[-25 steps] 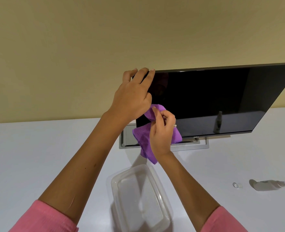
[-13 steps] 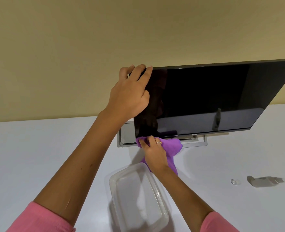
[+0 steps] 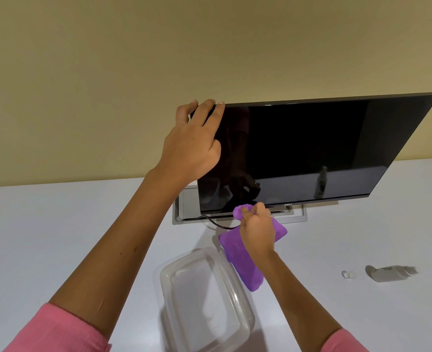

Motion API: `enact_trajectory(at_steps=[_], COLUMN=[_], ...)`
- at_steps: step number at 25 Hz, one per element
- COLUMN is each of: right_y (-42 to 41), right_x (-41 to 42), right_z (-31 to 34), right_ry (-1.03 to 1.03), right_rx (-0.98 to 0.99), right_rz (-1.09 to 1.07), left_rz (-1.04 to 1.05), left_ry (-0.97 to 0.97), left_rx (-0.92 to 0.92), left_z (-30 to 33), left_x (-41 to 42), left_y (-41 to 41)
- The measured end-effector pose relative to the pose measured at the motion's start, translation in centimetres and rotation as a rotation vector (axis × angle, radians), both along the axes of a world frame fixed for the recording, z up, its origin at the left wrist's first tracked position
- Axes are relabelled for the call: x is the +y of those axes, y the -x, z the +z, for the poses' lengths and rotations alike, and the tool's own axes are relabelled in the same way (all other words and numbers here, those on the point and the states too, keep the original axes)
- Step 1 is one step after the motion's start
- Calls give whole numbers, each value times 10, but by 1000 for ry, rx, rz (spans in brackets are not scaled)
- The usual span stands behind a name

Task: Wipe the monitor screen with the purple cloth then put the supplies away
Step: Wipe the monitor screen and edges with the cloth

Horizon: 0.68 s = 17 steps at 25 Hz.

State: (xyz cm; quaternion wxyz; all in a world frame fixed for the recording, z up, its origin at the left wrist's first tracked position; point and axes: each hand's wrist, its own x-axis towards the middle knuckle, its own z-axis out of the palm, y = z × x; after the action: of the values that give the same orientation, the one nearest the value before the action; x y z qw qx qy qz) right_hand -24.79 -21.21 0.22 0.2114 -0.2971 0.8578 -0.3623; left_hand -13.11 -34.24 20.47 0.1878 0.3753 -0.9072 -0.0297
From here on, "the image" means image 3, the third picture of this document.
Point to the person's right hand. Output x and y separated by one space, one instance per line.
258 234

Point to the person's left hand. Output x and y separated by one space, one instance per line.
190 150

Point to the purple microfiber cloth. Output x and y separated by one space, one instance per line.
241 260

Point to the clear plastic container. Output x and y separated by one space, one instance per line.
205 300

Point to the black Dell monitor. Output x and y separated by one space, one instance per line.
311 150

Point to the small white spray bottle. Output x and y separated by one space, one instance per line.
392 273

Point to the person's left forearm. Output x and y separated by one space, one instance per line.
109 252

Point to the person's right forearm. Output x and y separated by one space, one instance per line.
296 300

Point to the clear bottle cap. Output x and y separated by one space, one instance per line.
348 274

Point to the pink shirt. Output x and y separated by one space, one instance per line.
54 331

